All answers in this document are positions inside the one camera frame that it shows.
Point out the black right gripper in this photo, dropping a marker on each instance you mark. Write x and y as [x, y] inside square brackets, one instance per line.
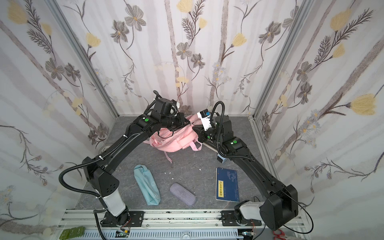
[202, 135]

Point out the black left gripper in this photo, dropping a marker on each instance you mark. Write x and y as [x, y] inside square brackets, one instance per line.
[182, 120]

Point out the pink student backpack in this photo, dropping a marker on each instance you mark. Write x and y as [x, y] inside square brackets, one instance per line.
[170, 142]

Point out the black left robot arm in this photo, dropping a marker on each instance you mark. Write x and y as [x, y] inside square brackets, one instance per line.
[161, 113]

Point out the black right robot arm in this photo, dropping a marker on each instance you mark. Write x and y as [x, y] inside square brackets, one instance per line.
[281, 203]

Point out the brown and black book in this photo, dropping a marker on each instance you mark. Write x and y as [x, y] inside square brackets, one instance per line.
[213, 148]

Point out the light blue stamp device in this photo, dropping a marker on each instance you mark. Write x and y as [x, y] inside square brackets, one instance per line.
[222, 159]

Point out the blue notebook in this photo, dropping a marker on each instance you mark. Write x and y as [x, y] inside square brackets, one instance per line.
[227, 185]

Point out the purple glasses case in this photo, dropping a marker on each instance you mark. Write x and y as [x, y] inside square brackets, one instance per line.
[183, 194]

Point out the teal pencil pouch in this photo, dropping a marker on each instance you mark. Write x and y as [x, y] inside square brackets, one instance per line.
[147, 185]

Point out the green connector block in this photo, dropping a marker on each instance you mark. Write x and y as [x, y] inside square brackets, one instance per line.
[72, 233]

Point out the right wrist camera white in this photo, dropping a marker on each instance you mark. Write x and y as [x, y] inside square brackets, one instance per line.
[205, 117]

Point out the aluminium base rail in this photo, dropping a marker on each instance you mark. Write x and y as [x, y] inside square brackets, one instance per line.
[165, 225]

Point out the red handled scissors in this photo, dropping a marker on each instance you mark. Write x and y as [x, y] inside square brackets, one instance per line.
[279, 235]

